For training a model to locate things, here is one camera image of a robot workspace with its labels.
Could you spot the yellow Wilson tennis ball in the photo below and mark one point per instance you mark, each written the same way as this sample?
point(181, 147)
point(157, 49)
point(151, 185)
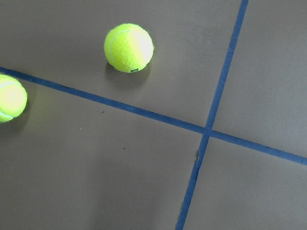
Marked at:
point(128, 48)

